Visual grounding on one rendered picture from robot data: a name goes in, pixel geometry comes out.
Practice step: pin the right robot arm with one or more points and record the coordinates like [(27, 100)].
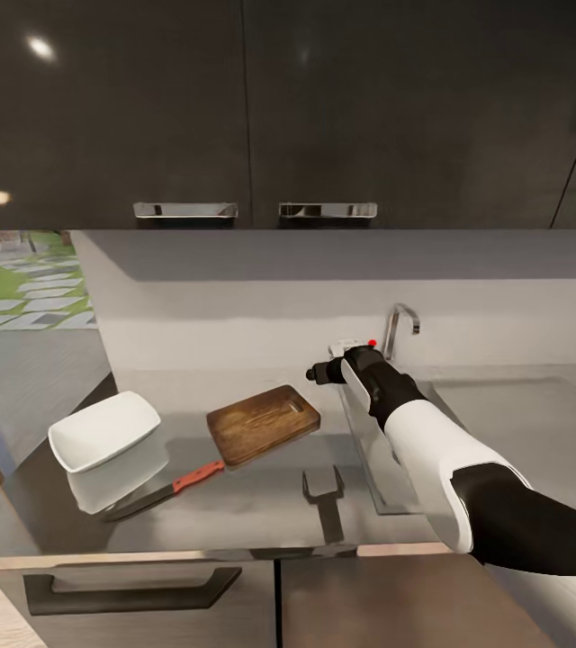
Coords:
[(475, 500)]

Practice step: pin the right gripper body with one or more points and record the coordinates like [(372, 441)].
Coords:
[(326, 372)]

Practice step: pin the parer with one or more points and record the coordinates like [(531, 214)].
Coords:
[(174, 488)]

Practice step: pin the cutting board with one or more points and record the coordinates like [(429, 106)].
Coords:
[(249, 427)]

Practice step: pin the drop in sink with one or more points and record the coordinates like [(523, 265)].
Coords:
[(530, 421)]

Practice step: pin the dishwasher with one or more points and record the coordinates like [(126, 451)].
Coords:
[(224, 604)]

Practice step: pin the fixed window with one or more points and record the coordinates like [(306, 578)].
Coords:
[(51, 350)]

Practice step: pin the bowl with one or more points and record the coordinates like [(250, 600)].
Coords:
[(96, 435)]

